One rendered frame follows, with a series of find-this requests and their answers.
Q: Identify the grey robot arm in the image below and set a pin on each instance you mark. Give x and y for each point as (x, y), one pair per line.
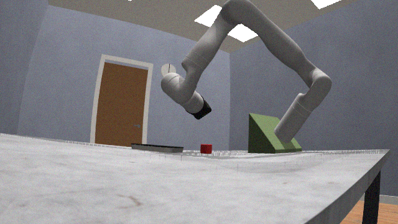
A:
(232, 14)

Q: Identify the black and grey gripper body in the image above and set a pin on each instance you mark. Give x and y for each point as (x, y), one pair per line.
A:
(201, 109)

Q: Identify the red block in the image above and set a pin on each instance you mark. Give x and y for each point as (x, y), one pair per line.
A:
(206, 148)

